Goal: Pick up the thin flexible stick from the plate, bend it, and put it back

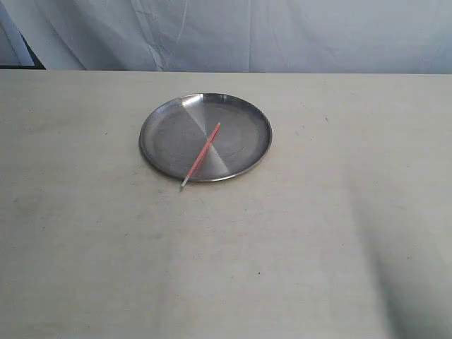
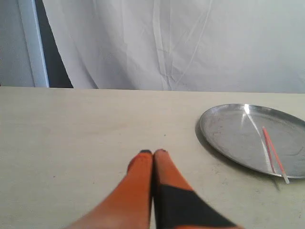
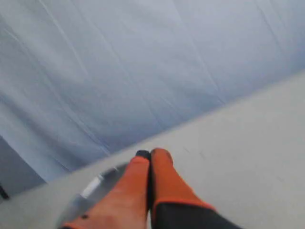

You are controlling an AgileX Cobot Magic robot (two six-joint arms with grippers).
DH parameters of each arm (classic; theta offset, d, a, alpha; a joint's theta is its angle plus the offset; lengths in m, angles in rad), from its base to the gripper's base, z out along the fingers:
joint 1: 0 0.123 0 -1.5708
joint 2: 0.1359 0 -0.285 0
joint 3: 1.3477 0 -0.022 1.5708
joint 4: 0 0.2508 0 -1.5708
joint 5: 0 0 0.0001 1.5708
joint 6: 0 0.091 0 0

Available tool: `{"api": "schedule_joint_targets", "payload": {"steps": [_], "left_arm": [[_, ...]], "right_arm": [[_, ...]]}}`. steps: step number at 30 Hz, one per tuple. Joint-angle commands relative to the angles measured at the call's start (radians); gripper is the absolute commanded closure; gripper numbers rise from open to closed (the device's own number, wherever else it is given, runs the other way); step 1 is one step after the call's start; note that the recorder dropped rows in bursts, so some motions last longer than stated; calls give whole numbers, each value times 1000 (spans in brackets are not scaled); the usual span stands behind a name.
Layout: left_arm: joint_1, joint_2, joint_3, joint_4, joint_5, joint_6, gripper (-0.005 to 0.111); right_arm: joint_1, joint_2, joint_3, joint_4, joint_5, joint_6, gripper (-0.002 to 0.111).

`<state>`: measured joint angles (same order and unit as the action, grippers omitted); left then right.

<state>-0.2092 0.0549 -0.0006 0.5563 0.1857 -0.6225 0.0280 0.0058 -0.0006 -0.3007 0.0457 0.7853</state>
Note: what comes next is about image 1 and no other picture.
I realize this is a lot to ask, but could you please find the round stainless steel plate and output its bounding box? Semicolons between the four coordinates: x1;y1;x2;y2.
138;93;273;182

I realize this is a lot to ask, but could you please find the white backdrop curtain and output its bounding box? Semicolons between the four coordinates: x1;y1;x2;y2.
1;1;451;74

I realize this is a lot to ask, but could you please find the thin pink stick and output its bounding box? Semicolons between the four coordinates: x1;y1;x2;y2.
181;122;221;188

